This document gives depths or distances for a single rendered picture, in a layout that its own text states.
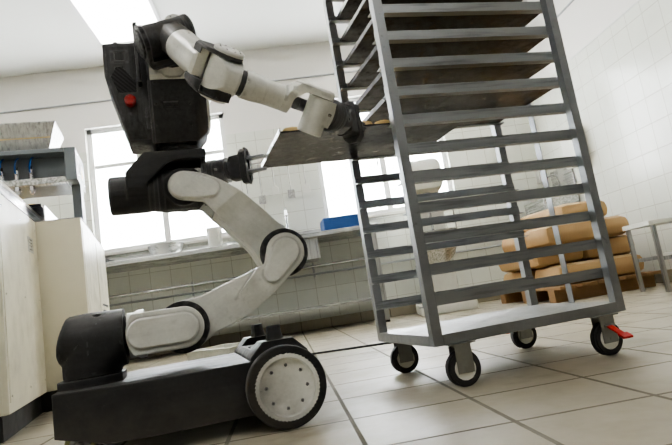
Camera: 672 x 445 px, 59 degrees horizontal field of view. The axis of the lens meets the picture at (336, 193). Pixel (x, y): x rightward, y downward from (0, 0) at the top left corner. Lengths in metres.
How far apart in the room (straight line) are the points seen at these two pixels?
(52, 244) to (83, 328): 1.30
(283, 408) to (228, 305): 0.36
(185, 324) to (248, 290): 0.20
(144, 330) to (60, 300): 1.31
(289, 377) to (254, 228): 0.47
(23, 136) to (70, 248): 0.59
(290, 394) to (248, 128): 4.93
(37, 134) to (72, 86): 3.63
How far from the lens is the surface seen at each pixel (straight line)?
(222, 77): 1.47
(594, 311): 1.96
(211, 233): 5.52
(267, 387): 1.54
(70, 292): 2.97
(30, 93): 6.90
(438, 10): 2.00
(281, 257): 1.72
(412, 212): 1.70
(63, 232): 3.00
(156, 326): 1.69
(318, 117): 1.52
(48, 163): 3.16
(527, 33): 2.12
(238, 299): 1.74
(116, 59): 1.86
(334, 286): 6.03
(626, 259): 4.93
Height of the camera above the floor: 0.30
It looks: 10 degrees up
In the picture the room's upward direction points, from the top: 9 degrees counter-clockwise
